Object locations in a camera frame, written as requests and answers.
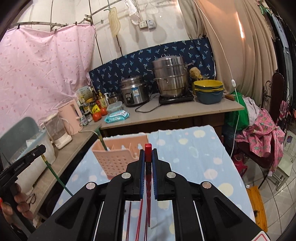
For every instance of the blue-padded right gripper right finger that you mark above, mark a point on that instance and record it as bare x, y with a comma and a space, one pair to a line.
201, 211

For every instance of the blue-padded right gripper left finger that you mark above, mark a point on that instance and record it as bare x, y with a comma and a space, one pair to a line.
96, 212

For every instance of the green chopstick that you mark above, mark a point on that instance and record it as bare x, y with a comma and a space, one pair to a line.
55, 175

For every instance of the bright red chopstick banded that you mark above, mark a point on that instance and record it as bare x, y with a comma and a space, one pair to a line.
148, 173

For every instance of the person's left hand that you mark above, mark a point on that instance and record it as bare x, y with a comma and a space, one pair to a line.
23, 207

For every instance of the bright red chopstick left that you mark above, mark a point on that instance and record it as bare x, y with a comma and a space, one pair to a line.
139, 221

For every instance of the dark red chopstick banded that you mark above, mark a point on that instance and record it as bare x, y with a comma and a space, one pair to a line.
145, 229

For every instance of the pink perforated utensil holder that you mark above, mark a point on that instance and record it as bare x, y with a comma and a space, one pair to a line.
119, 152

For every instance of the white blender jug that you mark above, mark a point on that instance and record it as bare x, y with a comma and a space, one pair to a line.
57, 131

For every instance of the red tomato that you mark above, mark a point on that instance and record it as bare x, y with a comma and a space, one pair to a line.
96, 116

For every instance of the pink floral garment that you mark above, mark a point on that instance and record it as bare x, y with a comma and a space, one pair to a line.
264, 139

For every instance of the green bag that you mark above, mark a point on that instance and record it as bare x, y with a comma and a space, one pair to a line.
238, 119

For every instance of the blue wet wipes pack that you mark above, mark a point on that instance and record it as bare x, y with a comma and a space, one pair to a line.
119, 115

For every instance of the pink electric kettle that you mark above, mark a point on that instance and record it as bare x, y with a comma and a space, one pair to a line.
71, 115

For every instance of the blue casserole dish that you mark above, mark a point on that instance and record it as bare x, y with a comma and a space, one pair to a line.
209, 97

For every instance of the black induction cooker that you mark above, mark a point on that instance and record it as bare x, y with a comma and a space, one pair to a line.
184, 97

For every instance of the yellow dish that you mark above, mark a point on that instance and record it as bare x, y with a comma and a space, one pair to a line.
208, 85

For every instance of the silver rice cooker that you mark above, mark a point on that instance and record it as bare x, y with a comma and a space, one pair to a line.
134, 91

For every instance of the navy floral cloth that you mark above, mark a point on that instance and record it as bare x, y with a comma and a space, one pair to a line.
108, 77

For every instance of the dark wooden chair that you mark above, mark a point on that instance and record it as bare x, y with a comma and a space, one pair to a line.
273, 92

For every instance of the large stainless steel steamer pot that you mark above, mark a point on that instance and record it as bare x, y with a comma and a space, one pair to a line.
171, 75

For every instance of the pink dotted curtain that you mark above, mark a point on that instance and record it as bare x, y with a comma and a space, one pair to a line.
40, 70

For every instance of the beige curtain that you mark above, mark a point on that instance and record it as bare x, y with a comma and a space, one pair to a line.
240, 39

